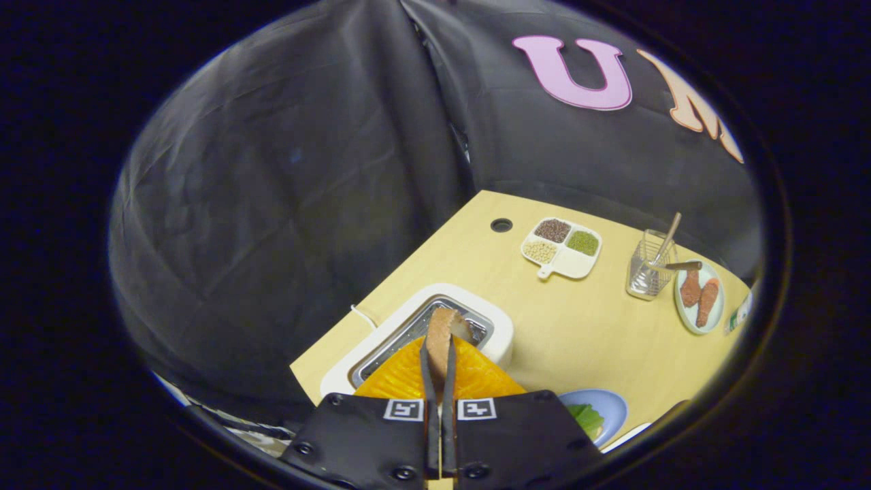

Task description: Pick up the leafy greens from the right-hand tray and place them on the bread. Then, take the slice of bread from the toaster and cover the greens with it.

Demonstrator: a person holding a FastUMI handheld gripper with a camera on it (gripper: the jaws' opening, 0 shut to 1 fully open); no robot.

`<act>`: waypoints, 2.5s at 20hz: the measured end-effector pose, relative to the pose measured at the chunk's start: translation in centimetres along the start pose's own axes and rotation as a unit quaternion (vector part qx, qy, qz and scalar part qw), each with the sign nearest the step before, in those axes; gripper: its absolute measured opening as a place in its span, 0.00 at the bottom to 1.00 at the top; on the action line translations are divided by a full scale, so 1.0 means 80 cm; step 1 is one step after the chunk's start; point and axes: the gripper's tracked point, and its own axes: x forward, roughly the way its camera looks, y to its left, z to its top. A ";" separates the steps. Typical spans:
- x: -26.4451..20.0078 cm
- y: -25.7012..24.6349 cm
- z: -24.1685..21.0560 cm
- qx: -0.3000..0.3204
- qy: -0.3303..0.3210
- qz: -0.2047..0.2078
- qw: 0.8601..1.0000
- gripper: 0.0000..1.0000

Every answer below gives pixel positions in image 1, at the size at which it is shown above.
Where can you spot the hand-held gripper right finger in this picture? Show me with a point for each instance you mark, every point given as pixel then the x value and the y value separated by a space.
pixel 449 408

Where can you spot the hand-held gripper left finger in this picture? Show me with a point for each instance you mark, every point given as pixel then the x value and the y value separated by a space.
pixel 429 408

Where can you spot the toasted bread slice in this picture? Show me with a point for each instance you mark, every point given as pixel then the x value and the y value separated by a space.
pixel 441 340

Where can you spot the green lettuce leaf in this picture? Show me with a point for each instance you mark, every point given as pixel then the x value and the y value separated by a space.
pixel 585 418

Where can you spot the white toaster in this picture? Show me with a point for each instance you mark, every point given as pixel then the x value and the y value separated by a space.
pixel 493 320

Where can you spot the blue plate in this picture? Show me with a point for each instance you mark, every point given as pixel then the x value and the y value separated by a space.
pixel 612 405

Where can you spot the white plate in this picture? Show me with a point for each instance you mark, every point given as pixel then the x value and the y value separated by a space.
pixel 626 437

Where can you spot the white divided seasoning tray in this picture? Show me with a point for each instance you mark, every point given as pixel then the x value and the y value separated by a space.
pixel 571 264

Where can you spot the pale green plate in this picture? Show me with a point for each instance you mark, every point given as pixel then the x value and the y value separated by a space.
pixel 684 316

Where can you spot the black backdrop cloth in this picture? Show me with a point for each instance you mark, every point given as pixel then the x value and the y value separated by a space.
pixel 272 204

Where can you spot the brown meat patty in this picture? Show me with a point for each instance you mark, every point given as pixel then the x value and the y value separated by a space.
pixel 690 289
pixel 708 303

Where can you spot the dark wooden utensil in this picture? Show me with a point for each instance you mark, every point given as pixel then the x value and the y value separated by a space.
pixel 684 265

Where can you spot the light wooden utensil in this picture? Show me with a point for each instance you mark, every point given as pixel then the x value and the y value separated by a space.
pixel 670 235

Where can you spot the clear plastic water bottle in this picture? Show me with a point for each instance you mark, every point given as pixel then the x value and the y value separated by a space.
pixel 738 313

